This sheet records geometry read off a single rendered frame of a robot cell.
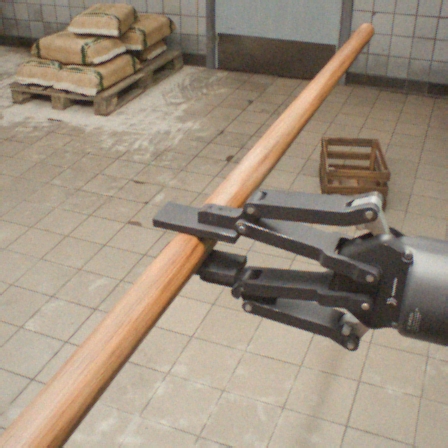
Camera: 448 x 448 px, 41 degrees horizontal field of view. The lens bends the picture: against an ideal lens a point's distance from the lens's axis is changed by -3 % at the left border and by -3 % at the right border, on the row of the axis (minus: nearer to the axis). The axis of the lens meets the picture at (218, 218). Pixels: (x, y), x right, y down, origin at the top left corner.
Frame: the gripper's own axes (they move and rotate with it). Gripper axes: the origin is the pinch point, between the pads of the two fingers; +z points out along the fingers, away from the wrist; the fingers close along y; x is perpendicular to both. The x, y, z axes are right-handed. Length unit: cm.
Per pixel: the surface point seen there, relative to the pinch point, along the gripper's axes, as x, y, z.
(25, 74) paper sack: 289, 96, 258
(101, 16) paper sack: 320, 61, 212
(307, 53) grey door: 414, 99, 92
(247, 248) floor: 173, 120, 55
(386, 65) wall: 416, 102, 32
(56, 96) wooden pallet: 288, 109, 233
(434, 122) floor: 360, 120, -10
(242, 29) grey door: 414, 85, 144
